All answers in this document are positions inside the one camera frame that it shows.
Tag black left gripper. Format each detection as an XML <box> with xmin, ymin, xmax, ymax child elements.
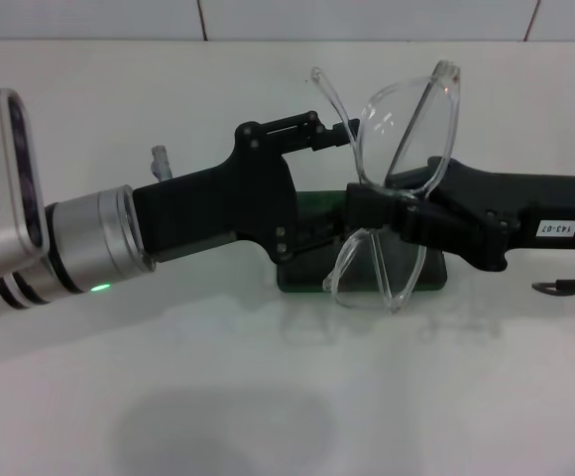
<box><xmin>132</xmin><ymin>109</ymin><xmax>362</xmax><ymax>264</ymax></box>

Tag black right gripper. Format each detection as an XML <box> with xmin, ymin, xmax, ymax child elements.
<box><xmin>345</xmin><ymin>157</ymin><xmax>575</xmax><ymax>273</ymax></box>

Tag clear plastic glasses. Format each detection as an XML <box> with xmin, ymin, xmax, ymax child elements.
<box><xmin>310</xmin><ymin>59</ymin><xmax>463</xmax><ymax>314</ymax></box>

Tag green glasses case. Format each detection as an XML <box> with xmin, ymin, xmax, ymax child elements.
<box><xmin>276</xmin><ymin>190</ymin><xmax>448</xmax><ymax>295</ymax></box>

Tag small clear cable plug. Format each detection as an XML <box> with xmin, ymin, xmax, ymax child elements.
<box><xmin>149</xmin><ymin>144</ymin><xmax>174</xmax><ymax>180</ymax></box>

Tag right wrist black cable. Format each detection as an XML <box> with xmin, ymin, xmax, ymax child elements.
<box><xmin>530</xmin><ymin>223</ymin><xmax>575</xmax><ymax>298</ymax></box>

